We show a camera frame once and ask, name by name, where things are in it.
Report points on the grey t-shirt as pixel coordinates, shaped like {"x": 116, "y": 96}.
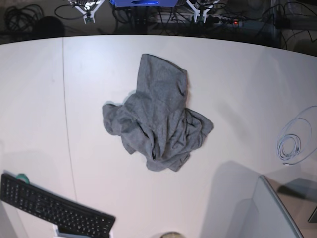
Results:
{"x": 154, "y": 120}

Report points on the black computer keyboard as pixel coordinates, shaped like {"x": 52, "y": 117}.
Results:
{"x": 54, "y": 209}

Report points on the blue box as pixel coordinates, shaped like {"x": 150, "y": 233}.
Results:
{"x": 144, "y": 3}

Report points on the green tape roll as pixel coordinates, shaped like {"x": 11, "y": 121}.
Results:
{"x": 22, "y": 177}

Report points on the round metallic can top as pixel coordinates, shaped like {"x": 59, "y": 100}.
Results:
{"x": 172, "y": 234}

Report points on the white power strip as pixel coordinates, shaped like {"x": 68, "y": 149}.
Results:
{"x": 219, "y": 20}

